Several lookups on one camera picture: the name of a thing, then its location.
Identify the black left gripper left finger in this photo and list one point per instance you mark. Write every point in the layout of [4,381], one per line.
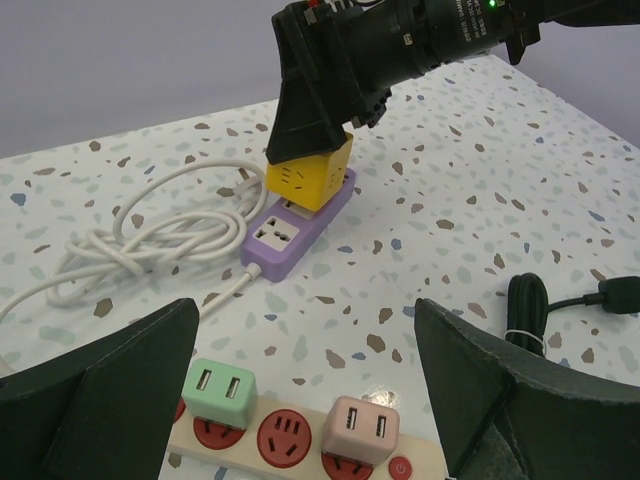
[104,410]

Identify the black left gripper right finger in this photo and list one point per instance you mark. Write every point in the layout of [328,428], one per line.
[503,412]

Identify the purple power strip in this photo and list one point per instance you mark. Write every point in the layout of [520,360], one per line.
[281,235]

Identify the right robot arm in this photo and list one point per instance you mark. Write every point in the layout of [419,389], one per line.
[520,20]

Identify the green USB charger plug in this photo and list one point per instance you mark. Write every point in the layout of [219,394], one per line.
[220,393]

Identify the pink brown USB charger plug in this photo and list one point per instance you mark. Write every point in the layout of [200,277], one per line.
[359,430]

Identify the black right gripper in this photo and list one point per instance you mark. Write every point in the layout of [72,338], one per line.
[339,63]

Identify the beige power strip red sockets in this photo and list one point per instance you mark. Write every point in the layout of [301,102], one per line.
[284,442]

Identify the yellow cube socket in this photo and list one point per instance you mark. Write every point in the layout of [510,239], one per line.
[312,181]

